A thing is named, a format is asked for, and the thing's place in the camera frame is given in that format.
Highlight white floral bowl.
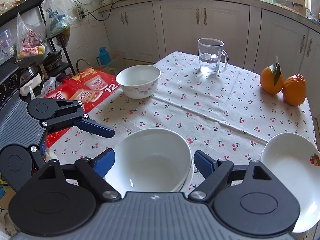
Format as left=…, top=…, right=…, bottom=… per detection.
left=116, top=65, right=161, bottom=100

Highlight white fruit plate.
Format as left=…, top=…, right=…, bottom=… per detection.
left=260, top=133, right=320, bottom=233

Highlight white kitchen cabinets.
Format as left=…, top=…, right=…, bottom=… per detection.
left=100, top=0, right=319, bottom=117

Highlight red drink carton box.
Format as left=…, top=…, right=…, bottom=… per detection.
left=43, top=67, right=121, bottom=149

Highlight cherry print tablecloth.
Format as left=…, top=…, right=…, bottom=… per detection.
left=46, top=51, right=317, bottom=240

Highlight black metal shelf rack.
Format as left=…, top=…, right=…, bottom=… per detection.
left=16, top=0, right=74, bottom=62

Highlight blue thermos jug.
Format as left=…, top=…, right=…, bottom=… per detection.
left=96, top=47, right=111, bottom=66

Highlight plastic bag with snacks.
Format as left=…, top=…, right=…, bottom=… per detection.
left=16, top=14, right=47, bottom=61

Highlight glass water mug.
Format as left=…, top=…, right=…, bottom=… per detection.
left=197, top=38, right=229, bottom=75

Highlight orange with leaf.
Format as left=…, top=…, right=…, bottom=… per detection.
left=260, top=56, right=284, bottom=95

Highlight blue printed plastic bag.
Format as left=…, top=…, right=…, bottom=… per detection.
left=42, top=0, right=76, bottom=38

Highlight bumpy orange tangerine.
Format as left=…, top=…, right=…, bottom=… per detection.
left=283, top=74, right=306, bottom=106

